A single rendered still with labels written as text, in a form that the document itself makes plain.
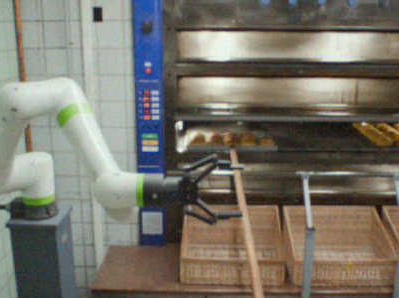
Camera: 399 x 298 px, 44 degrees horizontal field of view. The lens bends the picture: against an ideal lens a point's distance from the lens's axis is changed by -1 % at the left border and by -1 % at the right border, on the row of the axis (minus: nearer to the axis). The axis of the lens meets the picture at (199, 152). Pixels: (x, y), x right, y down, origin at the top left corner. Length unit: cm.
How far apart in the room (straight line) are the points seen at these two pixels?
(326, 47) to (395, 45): 39
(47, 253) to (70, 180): 115
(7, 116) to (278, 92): 171
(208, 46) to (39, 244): 146
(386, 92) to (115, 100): 156
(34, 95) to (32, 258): 72
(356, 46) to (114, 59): 137
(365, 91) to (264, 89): 58
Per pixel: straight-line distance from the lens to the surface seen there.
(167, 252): 305
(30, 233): 201
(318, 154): 300
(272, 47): 285
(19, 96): 158
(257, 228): 304
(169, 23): 284
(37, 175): 194
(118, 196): 134
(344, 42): 294
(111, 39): 289
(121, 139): 297
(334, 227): 311
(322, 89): 293
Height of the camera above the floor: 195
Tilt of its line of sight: 15 degrees down
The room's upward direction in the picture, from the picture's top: straight up
